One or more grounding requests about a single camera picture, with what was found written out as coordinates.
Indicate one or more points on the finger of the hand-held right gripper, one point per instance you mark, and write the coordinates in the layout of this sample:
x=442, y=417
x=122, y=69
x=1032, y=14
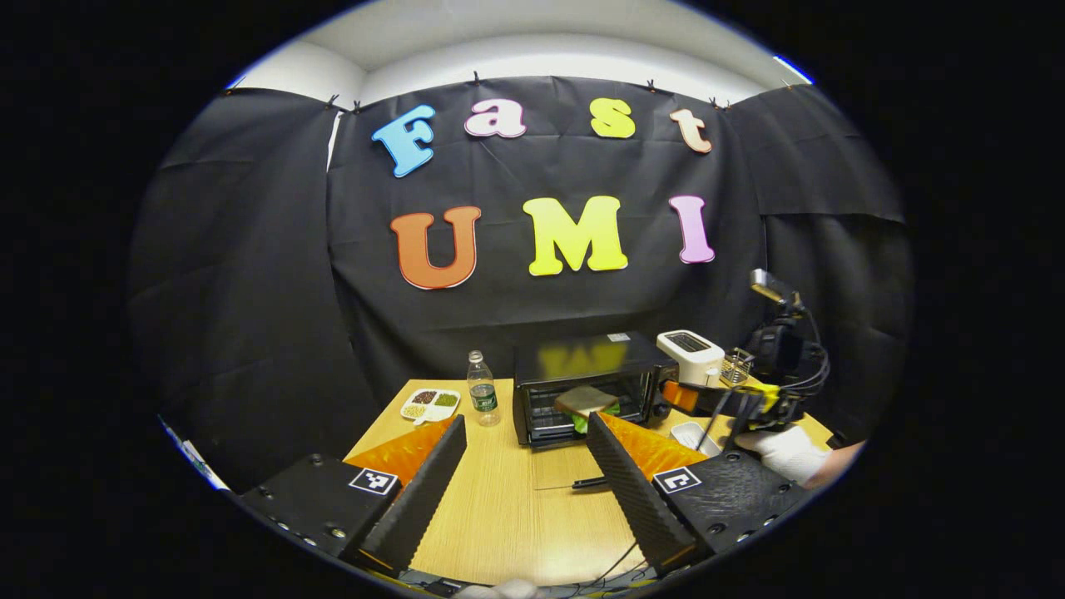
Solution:
x=732, y=401

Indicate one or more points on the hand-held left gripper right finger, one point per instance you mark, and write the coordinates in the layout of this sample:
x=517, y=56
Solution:
x=632, y=499

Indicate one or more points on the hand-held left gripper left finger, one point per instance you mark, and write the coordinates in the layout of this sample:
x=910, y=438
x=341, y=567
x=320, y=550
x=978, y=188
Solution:
x=420, y=499

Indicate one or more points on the sandwich with lettuce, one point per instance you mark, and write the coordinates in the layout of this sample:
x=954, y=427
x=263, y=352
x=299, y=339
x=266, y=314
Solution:
x=586, y=401

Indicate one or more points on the black electric oven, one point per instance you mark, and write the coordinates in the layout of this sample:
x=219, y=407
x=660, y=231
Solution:
x=582, y=358

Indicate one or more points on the metal mesh utensil holder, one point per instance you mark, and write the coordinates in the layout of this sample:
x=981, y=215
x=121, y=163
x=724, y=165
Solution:
x=736, y=370

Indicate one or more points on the small white rectangular tray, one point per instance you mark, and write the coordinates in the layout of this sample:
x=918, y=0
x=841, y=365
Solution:
x=691, y=437

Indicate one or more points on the white toaster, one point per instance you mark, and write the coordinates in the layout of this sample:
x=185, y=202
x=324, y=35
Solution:
x=691, y=358

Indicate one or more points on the white divided snack plate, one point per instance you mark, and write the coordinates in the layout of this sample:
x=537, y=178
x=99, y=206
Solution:
x=430, y=405

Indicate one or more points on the clear plastic water bottle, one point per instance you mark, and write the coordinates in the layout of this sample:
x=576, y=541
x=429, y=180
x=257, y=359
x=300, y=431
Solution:
x=483, y=395

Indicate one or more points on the black backdrop cloth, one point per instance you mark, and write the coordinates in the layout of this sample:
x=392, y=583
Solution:
x=566, y=166

